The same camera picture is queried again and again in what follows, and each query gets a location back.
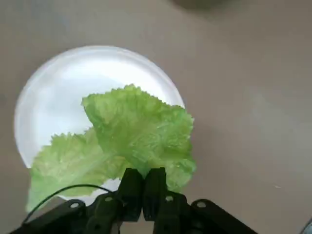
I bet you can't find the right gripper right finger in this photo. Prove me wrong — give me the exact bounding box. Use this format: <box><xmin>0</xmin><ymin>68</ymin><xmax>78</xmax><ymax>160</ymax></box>
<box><xmin>142</xmin><ymin>167</ymin><xmax>259</xmax><ymax>234</ymax></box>

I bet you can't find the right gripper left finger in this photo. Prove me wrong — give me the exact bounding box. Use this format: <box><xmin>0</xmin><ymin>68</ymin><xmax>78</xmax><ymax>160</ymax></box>
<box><xmin>9</xmin><ymin>167</ymin><xmax>144</xmax><ymax>234</ymax></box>

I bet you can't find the green lettuce leaf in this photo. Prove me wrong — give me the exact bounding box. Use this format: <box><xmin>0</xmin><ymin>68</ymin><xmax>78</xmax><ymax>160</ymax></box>
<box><xmin>25</xmin><ymin>127</ymin><xmax>129</xmax><ymax>213</ymax></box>
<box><xmin>81</xmin><ymin>83</ymin><xmax>197</xmax><ymax>194</ymax></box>

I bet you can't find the white round plate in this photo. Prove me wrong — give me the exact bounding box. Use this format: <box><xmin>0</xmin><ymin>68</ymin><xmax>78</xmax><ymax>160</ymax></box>
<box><xmin>14</xmin><ymin>44</ymin><xmax>186</xmax><ymax>198</ymax></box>

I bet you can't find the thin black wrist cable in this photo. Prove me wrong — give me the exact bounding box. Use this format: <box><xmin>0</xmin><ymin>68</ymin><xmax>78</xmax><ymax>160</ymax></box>
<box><xmin>22</xmin><ymin>184</ymin><xmax>115</xmax><ymax>224</ymax></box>

